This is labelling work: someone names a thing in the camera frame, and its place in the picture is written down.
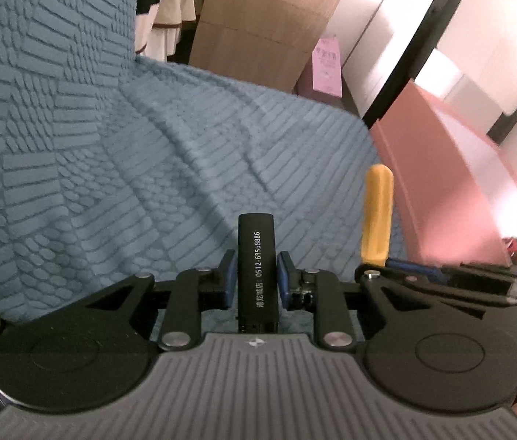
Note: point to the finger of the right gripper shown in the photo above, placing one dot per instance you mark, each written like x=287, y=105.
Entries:
x=443, y=274
x=405, y=285

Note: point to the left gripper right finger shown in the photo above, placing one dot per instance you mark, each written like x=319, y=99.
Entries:
x=317, y=303

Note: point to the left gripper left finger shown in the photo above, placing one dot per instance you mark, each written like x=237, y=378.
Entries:
x=185, y=299

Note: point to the black marker pen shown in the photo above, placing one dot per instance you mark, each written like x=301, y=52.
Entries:
x=257, y=297

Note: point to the yellow handle screwdriver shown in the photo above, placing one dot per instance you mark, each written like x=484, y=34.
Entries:
x=377, y=215

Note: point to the pink cardboard box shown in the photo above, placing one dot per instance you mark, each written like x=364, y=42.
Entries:
x=455, y=193

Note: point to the blue textured sofa chair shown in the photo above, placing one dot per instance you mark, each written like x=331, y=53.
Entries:
x=113, y=164

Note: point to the pink paper tag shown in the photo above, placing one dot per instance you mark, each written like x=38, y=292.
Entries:
x=327, y=68

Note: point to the wooden drawer cabinet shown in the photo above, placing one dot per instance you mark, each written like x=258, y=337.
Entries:
x=265, y=42

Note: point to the striped bed cover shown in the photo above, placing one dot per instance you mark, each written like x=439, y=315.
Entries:
x=160, y=26

